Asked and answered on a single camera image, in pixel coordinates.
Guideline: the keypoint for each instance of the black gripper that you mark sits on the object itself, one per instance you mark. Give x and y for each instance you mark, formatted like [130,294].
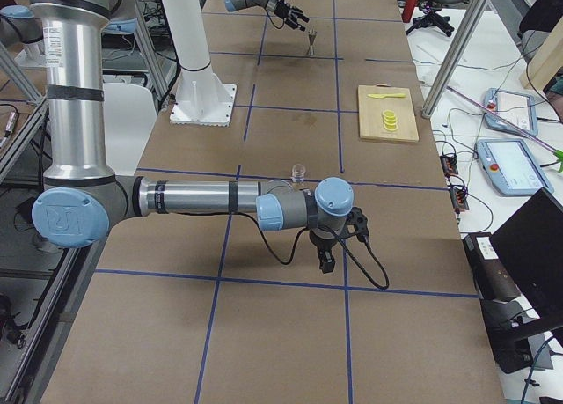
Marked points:
[280,7]
[322,246]

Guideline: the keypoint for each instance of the steel double jigger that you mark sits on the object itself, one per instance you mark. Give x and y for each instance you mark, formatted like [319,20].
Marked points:
[312,35]

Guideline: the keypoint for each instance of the small glass beaker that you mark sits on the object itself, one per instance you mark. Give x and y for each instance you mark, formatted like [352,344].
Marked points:
[298,172]

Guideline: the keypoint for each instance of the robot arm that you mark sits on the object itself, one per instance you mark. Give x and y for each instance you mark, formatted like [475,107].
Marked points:
[238,5]
[83,198]

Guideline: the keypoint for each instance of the red bottle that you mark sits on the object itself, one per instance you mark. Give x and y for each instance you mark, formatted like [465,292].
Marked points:
[408,10]

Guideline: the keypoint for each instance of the bamboo cutting board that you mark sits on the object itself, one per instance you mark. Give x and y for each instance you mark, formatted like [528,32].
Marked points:
[371,122]

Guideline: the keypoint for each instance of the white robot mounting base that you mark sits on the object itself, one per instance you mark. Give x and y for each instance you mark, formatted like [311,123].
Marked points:
[201,98]

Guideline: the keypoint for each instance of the yellow plastic knife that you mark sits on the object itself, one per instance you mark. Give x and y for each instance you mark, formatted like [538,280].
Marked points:
[398,95]

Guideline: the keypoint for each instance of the black box device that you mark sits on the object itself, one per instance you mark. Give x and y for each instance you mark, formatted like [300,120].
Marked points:
[491,277]

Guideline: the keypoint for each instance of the white plastic chair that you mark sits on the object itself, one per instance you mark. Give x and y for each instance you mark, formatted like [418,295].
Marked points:
[130,116]

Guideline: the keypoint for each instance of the black laptop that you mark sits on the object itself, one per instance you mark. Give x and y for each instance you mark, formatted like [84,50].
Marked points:
[529,245]

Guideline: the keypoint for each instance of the near teach pendant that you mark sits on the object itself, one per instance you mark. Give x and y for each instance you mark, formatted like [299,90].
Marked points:
[511,168]

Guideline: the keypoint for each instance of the teach pendant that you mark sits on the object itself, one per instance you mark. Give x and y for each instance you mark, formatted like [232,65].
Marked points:
[516,107]
[511,168]

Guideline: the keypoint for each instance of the far teach pendant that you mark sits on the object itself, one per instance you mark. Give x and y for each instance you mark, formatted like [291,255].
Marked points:
[516,107]

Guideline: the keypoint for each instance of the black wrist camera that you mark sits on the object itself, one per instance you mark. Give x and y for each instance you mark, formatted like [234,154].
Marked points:
[359,222]

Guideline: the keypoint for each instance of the black camera tripod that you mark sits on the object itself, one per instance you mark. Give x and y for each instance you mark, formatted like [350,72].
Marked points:
[431,18]

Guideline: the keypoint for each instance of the aluminium frame post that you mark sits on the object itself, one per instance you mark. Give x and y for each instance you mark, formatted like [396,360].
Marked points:
[462,37]

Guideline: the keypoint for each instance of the green handled reacher grabber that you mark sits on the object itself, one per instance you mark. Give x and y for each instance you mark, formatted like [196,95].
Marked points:
[555,152]

